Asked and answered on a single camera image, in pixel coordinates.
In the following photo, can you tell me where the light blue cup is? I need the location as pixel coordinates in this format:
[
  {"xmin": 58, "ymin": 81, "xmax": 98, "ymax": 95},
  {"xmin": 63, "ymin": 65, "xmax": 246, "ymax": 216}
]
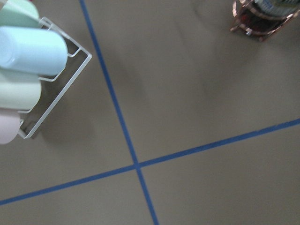
[{"xmin": 0, "ymin": 26, "xmax": 68, "ymax": 76}]

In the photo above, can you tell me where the white cup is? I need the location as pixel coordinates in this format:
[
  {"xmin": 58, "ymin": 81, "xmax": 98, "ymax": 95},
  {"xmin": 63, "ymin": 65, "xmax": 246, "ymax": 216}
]
[{"xmin": 0, "ymin": 69, "xmax": 42, "ymax": 111}]

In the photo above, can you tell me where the pink cup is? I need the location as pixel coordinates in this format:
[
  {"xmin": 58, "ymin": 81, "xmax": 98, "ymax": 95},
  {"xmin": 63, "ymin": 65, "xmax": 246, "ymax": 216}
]
[{"xmin": 0, "ymin": 108, "xmax": 20, "ymax": 144}]

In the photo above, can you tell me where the tea bottle near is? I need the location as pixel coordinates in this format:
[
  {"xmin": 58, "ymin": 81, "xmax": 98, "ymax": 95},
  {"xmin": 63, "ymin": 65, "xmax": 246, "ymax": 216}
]
[{"xmin": 240, "ymin": 0, "xmax": 300, "ymax": 32}]

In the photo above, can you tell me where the mint green cup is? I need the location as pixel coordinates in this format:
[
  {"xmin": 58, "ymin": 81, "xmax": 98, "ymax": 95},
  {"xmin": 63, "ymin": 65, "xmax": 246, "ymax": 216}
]
[{"xmin": 0, "ymin": 0, "xmax": 39, "ymax": 28}]

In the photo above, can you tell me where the white wire cup rack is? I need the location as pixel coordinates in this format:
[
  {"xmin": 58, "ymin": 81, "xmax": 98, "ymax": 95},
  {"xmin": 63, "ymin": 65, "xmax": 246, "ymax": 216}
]
[{"xmin": 18, "ymin": 17, "xmax": 92, "ymax": 139}]

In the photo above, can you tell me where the copper wire bottle rack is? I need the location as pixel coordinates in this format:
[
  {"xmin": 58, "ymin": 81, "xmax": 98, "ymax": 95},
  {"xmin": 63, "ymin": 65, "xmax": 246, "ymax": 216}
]
[{"xmin": 230, "ymin": 0, "xmax": 300, "ymax": 42}]

